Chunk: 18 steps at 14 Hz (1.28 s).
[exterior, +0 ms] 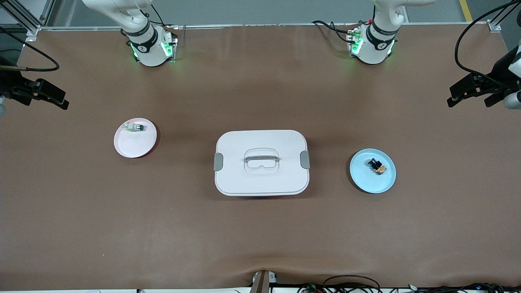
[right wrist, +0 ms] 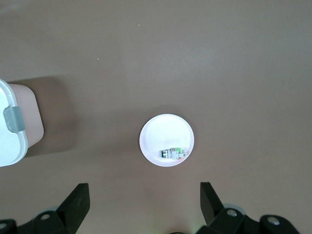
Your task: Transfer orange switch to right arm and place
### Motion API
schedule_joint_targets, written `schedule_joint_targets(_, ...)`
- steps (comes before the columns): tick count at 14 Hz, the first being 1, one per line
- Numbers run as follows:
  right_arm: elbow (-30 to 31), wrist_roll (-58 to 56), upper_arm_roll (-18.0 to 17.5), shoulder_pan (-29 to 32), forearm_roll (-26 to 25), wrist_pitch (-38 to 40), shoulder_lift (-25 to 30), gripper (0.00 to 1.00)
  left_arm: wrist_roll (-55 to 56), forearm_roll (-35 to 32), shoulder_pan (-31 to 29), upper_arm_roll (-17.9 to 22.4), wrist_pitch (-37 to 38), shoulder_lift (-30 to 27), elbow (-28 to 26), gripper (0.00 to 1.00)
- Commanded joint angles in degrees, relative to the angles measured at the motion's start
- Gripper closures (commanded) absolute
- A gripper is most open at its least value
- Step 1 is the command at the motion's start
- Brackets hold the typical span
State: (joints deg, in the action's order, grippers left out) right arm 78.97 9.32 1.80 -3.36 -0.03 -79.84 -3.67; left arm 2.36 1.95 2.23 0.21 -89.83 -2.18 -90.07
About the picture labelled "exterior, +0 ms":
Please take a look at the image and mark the pink round plate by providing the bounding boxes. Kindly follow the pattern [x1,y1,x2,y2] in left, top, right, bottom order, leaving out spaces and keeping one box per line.
[114,118,158,159]

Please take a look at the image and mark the brown table mat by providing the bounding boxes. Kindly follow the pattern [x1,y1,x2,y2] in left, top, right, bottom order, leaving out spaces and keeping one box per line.
[0,22,521,291]

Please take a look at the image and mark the light blue round plate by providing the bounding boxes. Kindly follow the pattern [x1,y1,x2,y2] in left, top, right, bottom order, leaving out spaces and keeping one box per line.
[350,149,396,194]

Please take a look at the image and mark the white lidded storage box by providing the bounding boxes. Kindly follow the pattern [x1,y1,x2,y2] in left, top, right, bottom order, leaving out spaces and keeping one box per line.
[214,130,311,197]

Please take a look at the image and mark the aluminium frame post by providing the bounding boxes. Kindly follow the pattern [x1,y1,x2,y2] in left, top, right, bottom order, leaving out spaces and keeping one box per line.
[486,0,521,33]
[0,0,55,41]

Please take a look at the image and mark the black right base cable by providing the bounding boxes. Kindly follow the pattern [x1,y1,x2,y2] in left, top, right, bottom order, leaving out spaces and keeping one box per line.
[140,3,180,30]

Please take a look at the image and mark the black base cable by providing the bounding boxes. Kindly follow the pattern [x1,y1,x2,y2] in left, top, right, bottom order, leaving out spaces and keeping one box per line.
[140,3,180,30]
[312,20,361,44]

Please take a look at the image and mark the black left base cable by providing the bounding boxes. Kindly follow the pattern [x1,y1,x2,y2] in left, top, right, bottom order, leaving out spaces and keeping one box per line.
[312,20,361,44]

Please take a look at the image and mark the aluminium frame rail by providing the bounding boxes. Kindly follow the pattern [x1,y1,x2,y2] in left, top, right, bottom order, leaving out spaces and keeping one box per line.
[24,21,501,32]

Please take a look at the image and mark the black cable bundle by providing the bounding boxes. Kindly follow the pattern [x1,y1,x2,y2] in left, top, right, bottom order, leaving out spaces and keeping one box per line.
[297,283,521,293]

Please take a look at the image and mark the grey box lid handle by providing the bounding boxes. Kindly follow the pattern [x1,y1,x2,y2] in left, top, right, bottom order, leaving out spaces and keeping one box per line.
[243,154,280,170]

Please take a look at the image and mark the black looped cable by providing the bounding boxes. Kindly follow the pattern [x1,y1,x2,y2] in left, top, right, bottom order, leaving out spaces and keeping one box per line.
[323,275,382,293]

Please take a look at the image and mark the brown mount post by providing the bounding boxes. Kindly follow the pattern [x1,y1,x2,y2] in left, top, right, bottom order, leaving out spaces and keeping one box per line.
[249,270,270,293]

